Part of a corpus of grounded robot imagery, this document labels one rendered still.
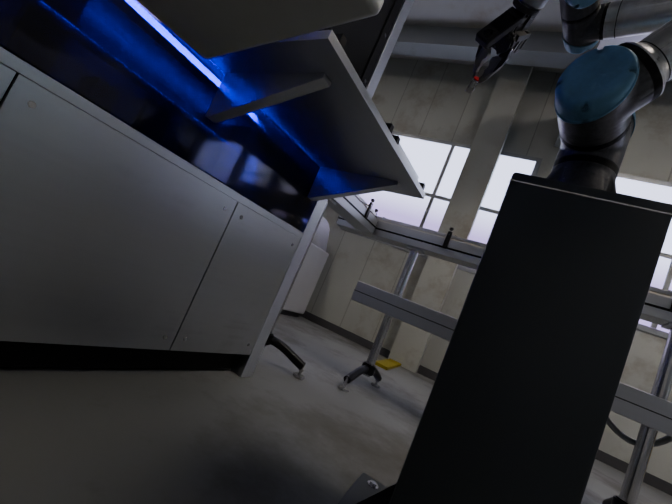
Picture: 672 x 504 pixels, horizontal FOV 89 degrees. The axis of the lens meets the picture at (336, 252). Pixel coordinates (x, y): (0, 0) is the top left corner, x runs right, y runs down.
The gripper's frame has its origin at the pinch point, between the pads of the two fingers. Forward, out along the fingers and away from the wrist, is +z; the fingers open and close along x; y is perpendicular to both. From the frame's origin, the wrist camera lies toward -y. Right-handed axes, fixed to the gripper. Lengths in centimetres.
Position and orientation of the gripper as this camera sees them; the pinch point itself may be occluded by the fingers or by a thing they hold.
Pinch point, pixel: (477, 76)
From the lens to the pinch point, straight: 122.7
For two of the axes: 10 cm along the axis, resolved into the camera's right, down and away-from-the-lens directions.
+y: 7.8, -4.1, 4.7
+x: -5.7, -7.7, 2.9
